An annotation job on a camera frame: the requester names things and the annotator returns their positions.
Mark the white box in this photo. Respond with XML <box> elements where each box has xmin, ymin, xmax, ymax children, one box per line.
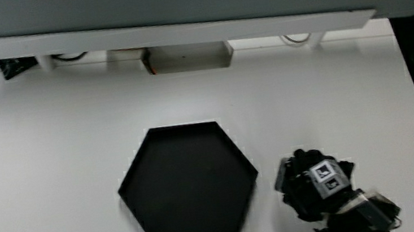
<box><xmin>140</xmin><ymin>34</ymin><xmax>237</xmax><ymax>81</ymax></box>

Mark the white shelf board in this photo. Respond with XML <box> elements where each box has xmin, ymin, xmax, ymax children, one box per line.
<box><xmin>0</xmin><ymin>0</ymin><xmax>379</xmax><ymax>83</ymax></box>

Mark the black hexagonal tray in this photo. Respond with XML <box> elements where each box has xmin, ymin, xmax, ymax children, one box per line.
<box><xmin>109</xmin><ymin>113</ymin><xmax>268</xmax><ymax>232</ymax></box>

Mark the white desk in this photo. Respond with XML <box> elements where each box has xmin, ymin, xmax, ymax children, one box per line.
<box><xmin>0</xmin><ymin>0</ymin><xmax>414</xmax><ymax>232</ymax></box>

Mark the grey cable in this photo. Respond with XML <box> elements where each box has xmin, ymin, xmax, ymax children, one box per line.
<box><xmin>280</xmin><ymin>31</ymin><xmax>313</xmax><ymax>48</ymax></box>

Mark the white shelf support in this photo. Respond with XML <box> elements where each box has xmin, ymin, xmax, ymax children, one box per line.
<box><xmin>34</xmin><ymin>52</ymin><xmax>58</xmax><ymax>73</ymax></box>
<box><xmin>306</xmin><ymin>31</ymin><xmax>329</xmax><ymax>51</ymax></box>

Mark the person's right hand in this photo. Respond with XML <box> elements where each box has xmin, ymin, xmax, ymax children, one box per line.
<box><xmin>273</xmin><ymin>141</ymin><xmax>363</xmax><ymax>227</ymax></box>

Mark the person's right forearm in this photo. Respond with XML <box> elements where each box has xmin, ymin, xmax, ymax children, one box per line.
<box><xmin>308</xmin><ymin>183</ymin><xmax>405</xmax><ymax>232</ymax></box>

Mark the black cable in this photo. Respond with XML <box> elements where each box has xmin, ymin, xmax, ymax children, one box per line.
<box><xmin>50</xmin><ymin>49</ymin><xmax>89</xmax><ymax>66</ymax></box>

